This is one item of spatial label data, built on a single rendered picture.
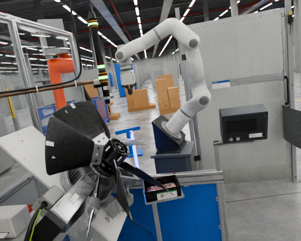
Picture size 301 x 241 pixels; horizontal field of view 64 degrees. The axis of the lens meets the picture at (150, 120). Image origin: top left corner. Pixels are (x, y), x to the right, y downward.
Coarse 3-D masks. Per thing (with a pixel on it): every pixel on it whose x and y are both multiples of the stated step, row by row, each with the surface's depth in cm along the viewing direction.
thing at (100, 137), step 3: (102, 132) 120; (99, 135) 119; (102, 135) 119; (105, 135) 120; (96, 138) 118; (99, 138) 119; (102, 138) 119; (105, 138) 119; (96, 141) 118; (102, 141) 118; (105, 141) 118; (102, 144) 117
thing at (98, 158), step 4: (96, 144) 107; (96, 148) 107; (100, 148) 109; (96, 152) 107; (100, 152) 109; (92, 156) 106; (96, 156) 107; (100, 156) 110; (92, 160) 106; (100, 160) 110
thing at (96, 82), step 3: (93, 81) 114; (96, 81) 115; (93, 84) 115; (96, 84) 115; (99, 84) 115; (96, 87) 114; (99, 87) 115; (99, 90) 116; (99, 93) 116; (102, 93) 117; (99, 96) 116; (102, 96) 117; (108, 96) 117; (111, 96) 117; (102, 99) 116
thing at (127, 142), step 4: (112, 136) 149; (120, 140) 142; (124, 140) 143; (128, 140) 144; (132, 140) 146; (128, 144) 131; (132, 144) 132; (136, 144) 134; (140, 144) 138; (144, 144) 143
